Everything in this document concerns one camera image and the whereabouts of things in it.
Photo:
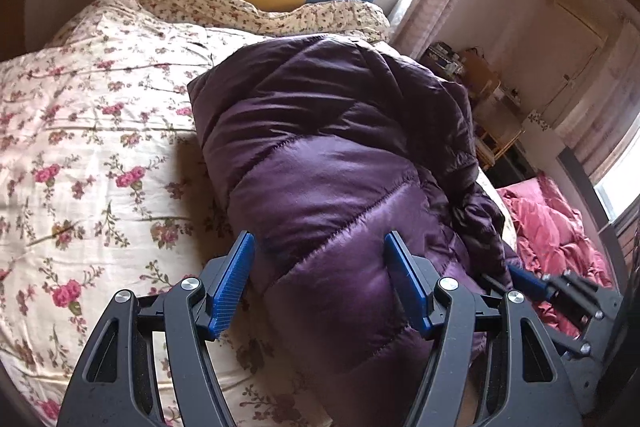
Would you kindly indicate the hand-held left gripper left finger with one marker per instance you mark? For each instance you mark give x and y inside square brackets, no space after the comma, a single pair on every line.
[232,282]

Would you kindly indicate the white door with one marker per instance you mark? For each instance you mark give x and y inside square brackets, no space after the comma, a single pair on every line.
[575,57]

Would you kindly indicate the window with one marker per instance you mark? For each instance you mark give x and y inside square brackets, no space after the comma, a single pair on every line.
[625,192]

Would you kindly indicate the purple puffer jacket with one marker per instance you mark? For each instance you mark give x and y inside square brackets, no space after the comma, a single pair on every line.
[325,167]

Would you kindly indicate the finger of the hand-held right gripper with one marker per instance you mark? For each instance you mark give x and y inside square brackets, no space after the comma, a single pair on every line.
[530,283]

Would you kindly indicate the cluttered wooden desk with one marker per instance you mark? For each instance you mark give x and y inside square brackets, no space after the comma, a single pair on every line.
[495,117]

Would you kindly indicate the pink quilted blanket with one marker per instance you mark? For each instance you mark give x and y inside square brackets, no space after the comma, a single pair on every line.
[550,227]

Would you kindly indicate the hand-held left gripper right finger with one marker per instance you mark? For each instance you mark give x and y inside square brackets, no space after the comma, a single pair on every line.
[407,277]

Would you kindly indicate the floral duvet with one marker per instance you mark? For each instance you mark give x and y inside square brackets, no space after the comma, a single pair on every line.
[100,132]

